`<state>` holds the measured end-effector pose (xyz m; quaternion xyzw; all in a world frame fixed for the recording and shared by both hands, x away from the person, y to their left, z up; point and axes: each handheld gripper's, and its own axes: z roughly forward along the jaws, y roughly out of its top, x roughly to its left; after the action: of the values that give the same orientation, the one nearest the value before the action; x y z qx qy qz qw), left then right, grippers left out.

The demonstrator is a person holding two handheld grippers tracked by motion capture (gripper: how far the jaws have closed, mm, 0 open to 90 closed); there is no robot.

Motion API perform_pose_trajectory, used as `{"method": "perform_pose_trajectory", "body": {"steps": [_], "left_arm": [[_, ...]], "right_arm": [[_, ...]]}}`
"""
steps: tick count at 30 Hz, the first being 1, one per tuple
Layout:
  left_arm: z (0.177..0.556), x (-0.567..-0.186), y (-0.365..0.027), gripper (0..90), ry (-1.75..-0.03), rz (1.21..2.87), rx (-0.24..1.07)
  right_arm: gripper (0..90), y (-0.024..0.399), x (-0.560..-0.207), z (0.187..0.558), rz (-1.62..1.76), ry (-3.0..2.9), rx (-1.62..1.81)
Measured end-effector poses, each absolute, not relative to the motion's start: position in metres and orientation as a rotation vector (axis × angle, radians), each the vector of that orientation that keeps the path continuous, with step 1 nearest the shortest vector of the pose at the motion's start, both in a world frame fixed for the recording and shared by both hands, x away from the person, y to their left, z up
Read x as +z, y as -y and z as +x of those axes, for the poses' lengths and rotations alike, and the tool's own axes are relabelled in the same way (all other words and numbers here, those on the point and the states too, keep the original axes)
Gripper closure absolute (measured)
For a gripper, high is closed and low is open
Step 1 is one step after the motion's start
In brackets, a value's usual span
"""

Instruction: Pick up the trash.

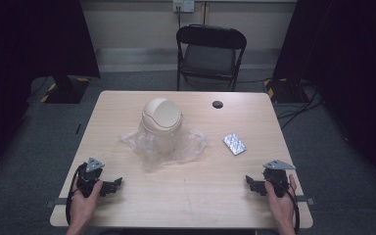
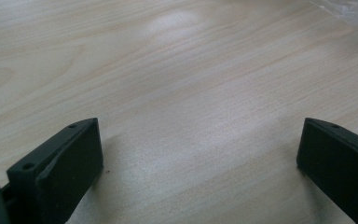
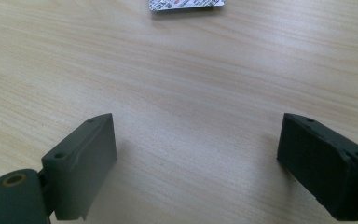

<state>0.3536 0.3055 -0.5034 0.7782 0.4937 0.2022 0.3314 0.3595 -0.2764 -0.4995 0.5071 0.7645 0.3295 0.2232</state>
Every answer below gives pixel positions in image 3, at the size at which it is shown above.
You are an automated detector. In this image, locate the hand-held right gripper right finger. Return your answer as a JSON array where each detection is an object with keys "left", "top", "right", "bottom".
[{"left": 276, "top": 112, "right": 358, "bottom": 222}]

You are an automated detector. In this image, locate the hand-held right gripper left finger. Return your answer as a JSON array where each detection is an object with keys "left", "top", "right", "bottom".
[{"left": 40, "top": 113, "right": 117, "bottom": 222}]

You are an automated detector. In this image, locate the silver printed blister pack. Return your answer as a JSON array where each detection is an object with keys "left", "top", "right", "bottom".
[{"left": 147, "top": 0, "right": 226, "bottom": 13}]

